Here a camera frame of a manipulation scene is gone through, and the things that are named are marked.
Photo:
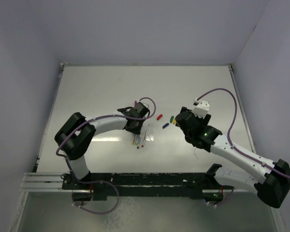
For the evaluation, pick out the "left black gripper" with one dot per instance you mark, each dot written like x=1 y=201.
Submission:
x=137 y=130

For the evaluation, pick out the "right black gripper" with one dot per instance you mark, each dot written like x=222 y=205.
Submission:
x=203 y=122

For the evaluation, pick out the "yellow-end white marker pen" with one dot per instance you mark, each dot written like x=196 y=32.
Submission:
x=136 y=139

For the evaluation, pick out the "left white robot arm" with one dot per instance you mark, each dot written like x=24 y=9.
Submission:
x=75 y=136

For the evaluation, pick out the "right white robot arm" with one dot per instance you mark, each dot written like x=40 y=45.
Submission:
x=268 y=179

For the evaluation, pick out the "blue-end white marker pen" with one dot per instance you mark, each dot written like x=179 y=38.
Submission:
x=141 y=141

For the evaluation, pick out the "red-end white marker pen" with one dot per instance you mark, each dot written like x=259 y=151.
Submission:
x=145 y=135

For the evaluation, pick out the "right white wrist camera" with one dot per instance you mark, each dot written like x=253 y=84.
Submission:
x=201 y=108

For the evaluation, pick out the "aluminium frame rail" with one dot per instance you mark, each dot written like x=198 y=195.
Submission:
x=255 y=164

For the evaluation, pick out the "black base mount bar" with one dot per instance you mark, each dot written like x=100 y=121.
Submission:
x=195 y=186

